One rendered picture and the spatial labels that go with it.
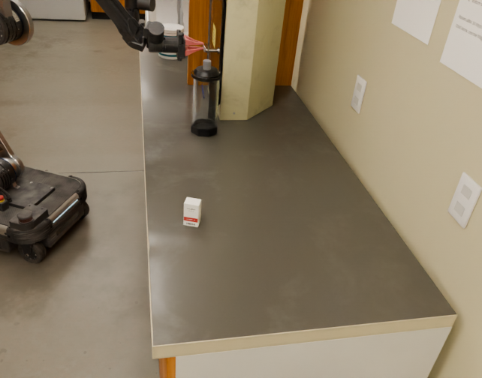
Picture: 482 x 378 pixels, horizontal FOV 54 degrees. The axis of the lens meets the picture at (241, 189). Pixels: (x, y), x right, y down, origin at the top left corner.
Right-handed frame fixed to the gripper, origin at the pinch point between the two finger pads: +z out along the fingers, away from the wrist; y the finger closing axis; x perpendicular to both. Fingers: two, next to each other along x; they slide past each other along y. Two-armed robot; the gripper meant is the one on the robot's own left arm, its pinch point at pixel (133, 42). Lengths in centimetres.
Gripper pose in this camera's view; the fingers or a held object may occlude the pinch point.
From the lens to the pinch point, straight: 221.7
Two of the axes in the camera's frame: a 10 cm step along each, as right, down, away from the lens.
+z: -0.8, 8.3, 5.5
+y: 9.8, -0.5, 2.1
